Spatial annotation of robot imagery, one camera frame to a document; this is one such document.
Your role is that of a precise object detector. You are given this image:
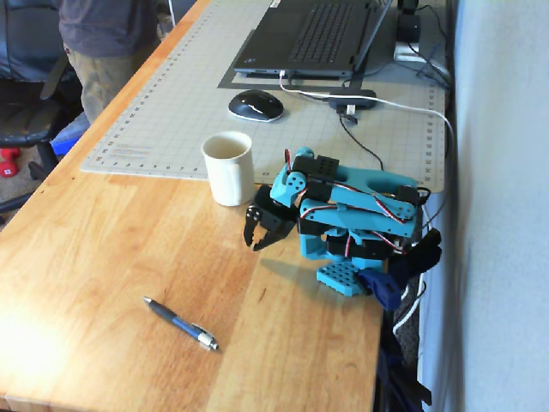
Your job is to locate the black office chair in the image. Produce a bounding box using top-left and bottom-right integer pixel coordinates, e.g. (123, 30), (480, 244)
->
(0, 0), (83, 225)

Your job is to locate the cream ceramic mug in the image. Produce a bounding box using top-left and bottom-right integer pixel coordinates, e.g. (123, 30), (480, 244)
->
(200, 130), (256, 208)

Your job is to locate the red dumbbell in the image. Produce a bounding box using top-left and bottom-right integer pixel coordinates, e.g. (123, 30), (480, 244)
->
(0, 148), (22, 179)

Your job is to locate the person in grey shirt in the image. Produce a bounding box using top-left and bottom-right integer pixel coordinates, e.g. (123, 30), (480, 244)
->
(57, 0), (163, 125)

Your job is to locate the black laptop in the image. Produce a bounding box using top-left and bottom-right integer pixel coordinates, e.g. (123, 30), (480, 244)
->
(233, 0), (394, 80)

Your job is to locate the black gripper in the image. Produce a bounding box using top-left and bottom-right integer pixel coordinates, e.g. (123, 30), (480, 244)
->
(243, 185), (299, 252)

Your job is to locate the white cable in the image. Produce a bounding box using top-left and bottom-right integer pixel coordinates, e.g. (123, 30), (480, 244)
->
(279, 70), (456, 336)

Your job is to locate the black usb hub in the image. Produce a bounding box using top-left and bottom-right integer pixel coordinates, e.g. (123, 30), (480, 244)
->
(328, 88), (378, 110)

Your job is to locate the blue and silver pen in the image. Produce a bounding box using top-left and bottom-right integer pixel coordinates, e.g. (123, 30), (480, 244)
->
(142, 295), (220, 352)

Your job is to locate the grey gridded cutting mat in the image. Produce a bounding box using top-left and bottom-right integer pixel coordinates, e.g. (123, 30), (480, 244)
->
(80, 0), (449, 194)

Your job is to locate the blue box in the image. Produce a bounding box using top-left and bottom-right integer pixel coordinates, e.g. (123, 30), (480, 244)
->
(50, 112), (92, 161)

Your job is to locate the black computer mouse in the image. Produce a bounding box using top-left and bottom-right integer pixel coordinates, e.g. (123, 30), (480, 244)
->
(227, 89), (286, 124)

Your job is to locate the black power adapter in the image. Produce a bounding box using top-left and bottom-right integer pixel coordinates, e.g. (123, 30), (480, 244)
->
(395, 0), (424, 44)

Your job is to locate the black cable bundle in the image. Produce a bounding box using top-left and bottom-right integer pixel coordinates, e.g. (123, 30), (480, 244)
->
(409, 3), (455, 90)

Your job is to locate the blue table clamp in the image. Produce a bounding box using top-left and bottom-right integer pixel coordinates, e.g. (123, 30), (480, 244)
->
(358, 268), (407, 312)

